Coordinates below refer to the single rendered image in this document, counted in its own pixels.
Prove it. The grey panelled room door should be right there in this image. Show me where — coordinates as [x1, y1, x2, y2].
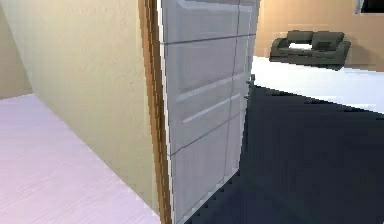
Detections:
[156, 0, 262, 224]

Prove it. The white paper on sofa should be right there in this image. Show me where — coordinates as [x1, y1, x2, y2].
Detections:
[288, 42, 313, 51]

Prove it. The dark grey sofa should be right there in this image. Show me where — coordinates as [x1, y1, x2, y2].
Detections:
[269, 30, 352, 71]

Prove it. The dark grey door handle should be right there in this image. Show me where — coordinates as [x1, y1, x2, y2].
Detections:
[244, 73, 256, 100]

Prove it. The dark window with pale frame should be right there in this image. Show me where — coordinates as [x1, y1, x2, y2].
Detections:
[354, 0, 384, 16]

